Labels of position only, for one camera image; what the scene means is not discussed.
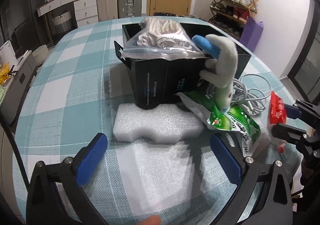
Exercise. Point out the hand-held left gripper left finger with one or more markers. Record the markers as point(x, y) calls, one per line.
point(91, 162)

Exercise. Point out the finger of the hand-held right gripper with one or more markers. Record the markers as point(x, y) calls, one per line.
point(292, 111)
point(287, 131)

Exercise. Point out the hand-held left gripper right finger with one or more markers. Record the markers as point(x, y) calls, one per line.
point(226, 162)

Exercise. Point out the red snack packet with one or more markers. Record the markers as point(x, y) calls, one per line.
point(276, 110)

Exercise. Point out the grey and blue plush toy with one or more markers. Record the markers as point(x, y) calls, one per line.
point(225, 65)

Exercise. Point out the black cardboard box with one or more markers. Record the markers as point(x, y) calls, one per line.
point(155, 80)

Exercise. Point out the thin white foam sheet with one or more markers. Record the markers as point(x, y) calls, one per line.
point(160, 172)

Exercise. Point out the white foam block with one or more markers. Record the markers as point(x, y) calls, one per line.
point(150, 122)

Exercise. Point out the teal checked tablecloth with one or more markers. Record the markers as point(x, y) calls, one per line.
point(75, 85)

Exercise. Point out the purple bag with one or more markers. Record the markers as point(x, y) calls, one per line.
point(251, 36)

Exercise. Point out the grey chair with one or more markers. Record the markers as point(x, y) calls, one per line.
point(20, 77)

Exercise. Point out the white round stool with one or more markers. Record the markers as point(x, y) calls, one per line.
point(41, 54)

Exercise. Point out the yellow bag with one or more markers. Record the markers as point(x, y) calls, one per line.
point(5, 74)

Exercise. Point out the wooden shoe rack with shoes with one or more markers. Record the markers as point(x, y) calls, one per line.
point(232, 2)

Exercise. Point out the grey striped basket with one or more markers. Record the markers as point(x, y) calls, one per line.
point(62, 22)

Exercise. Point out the white drawer desk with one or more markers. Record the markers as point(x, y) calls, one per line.
point(85, 7)

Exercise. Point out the beige suitcase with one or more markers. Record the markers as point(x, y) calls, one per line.
point(107, 2)

